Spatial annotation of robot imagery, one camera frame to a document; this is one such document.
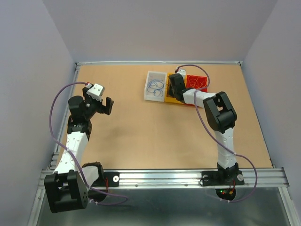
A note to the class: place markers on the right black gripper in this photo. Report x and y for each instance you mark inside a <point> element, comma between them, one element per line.
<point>170,91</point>

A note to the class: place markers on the aluminium front rail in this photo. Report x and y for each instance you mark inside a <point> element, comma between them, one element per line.
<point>189,178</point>

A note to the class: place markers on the yellow plastic bin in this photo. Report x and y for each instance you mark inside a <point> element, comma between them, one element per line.
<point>168,98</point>

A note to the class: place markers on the red plastic bin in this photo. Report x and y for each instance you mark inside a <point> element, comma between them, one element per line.
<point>196,82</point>

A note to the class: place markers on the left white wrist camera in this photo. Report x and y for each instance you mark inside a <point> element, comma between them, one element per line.
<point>95,91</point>

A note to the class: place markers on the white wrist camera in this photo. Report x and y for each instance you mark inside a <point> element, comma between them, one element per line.
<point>95,91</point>
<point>180,71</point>

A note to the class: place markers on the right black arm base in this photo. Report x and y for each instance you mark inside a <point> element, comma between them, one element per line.
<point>222,177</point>

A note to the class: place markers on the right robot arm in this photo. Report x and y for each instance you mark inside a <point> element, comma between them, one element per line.
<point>220,115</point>

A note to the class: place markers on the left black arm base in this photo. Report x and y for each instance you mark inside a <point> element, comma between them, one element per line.
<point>110,180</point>

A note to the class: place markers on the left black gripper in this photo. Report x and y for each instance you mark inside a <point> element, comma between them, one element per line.
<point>107,109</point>

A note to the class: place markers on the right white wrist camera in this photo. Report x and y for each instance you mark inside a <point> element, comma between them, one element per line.
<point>180,71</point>

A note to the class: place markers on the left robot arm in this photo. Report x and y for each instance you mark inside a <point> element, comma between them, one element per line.
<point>68,187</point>

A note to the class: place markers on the white plastic bin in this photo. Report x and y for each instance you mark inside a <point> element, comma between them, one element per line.
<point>155,86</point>

